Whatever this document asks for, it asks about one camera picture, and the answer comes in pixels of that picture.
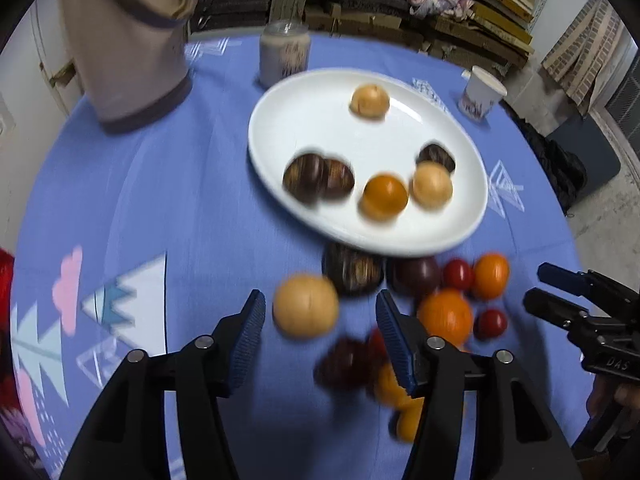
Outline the dark purple plum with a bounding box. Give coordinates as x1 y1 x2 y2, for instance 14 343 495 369
386 256 442 298
314 337 374 393

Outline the streaked yellow pepino small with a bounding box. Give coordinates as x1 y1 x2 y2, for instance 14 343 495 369
396 398 424 443

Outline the wooden shelf with boards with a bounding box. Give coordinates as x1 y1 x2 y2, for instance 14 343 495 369
189 0 546 76

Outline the tan round fruit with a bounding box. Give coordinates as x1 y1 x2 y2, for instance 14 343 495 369
349 84 390 120
272 273 340 339
411 162 452 209

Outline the beige thermos jug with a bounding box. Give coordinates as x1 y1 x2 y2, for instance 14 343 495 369
61 0 198 133

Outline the streaked yellow pepino large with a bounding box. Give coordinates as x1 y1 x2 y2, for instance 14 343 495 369
373 362 413 411

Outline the dark purple plum upper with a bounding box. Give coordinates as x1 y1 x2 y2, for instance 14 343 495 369
386 256 442 298

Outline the white drink can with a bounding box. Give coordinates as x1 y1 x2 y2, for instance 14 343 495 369
259 20 311 89

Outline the white paper cup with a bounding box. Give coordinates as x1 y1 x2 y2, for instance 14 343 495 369
458 66 508 122

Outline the dark water chestnut top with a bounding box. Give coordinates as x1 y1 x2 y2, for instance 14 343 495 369
322 243 384 297

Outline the red cloth pile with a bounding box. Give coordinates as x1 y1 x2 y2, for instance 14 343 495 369
0 249 14 335

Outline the small orange tangerine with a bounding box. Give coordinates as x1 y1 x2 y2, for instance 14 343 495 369
472 252 510 301

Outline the dark water chestnut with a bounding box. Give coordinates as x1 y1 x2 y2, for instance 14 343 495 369
416 143 456 174
322 243 384 297
282 152 328 205
323 158 355 200

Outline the yellow orange fruit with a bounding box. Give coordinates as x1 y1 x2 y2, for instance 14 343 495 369
359 174 409 222

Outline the person right hand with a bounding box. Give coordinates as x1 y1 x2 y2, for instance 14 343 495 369
586 375 639 432

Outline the blue patterned tablecloth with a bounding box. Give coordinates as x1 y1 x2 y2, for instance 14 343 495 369
11 37 592 479

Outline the white oval plate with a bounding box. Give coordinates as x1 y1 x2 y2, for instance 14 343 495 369
247 68 488 257

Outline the dark purple plum left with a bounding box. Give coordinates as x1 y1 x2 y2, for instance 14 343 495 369
314 337 374 393

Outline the large orange tangerine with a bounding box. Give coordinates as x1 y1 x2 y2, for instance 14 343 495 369
416 288 474 347

